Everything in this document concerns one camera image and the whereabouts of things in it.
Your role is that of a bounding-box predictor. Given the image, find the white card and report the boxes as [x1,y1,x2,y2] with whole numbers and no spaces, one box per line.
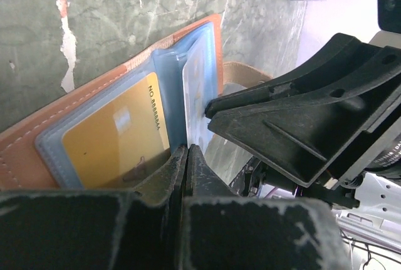
[182,37,217,153]

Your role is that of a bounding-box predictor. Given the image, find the gold card in holder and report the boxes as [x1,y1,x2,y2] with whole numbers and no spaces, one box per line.
[62,73,170,189]

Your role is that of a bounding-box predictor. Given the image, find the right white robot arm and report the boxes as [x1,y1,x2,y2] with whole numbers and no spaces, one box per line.
[206,31,400,252]

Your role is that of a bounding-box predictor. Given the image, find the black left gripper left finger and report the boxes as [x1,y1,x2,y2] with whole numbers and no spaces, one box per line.
[1,146,188,269]

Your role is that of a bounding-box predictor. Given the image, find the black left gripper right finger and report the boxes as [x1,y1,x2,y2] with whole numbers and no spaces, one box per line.
[183,145,351,269]

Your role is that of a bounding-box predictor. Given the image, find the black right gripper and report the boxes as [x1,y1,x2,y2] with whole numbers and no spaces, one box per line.
[206,33,400,209]

